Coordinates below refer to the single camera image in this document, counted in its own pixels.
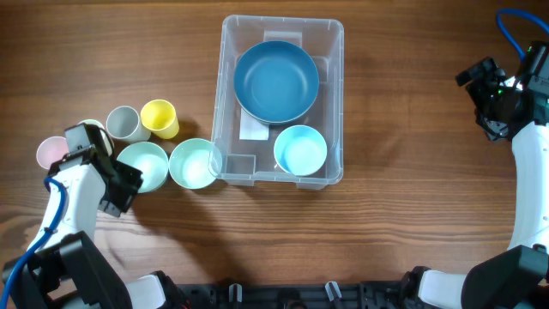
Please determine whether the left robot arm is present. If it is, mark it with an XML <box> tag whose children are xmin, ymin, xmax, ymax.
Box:
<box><xmin>1</xmin><ymin>145</ymin><xmax>190</xmax><ymax>308</ymax></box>

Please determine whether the clear plastic storage container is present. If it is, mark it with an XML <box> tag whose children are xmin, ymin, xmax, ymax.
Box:
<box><xmin>211</xmin><ymin>15</ymin><xmax>345</xmax><ymax>190</ymax></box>

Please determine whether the yellow cup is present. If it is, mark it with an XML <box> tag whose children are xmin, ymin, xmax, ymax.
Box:
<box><xmin>140</xmin><ymin>100</ymin><xmax>179</xmax><ymax>139</ymax></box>

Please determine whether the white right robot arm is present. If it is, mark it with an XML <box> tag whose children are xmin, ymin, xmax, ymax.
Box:
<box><xmin>397</xmin><ymin>53</ymin><xmax>548</xmax><ymax>308</ymax></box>

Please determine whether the white label in container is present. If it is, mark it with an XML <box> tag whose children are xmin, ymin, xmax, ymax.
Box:
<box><xmin>239</xmin><ymin>109</ymin><xmax>269</xmax><ymax>141</ymax></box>

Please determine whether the grey cup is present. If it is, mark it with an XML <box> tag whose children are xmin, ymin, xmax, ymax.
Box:
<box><xmin>106</xmin><ymin>106</ymin><xmax>151</xmax><ymax>143</ymax></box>

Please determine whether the light blue bowl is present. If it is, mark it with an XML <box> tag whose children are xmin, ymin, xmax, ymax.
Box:
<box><xmin>274</xmin><ymin>124</ymin><xmax>328</xmax><ymax>177</ymax></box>

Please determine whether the small mint green bowl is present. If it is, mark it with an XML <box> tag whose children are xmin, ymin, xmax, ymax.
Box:
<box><xmin>168</xmin><ymin>138</ymin><xmax>223</xmax><ymax>190</ymax></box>

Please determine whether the light green cup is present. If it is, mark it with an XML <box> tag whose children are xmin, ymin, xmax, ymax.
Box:
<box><xmin>79</xmin><ymin>119</ymin><xmax>113</xmax><ymax>156</ymax></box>

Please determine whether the large mint green bowl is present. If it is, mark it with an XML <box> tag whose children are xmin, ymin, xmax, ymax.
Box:
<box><xmin>118</xmin><ymin>142</ymin><xmax>168</xmax><ymax>193</ymax></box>

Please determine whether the dark blue bowl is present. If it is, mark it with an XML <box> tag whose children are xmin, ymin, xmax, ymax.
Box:
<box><xmin>233</xmin><ymin>40</ymin><xmax>320</xmax><ymax>124</ymax></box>

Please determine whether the pink cup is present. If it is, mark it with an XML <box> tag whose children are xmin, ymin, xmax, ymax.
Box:
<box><xmin>36</xmin><ymin>136</ymin><xmax>69</xmax><ymax>170</ymax></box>

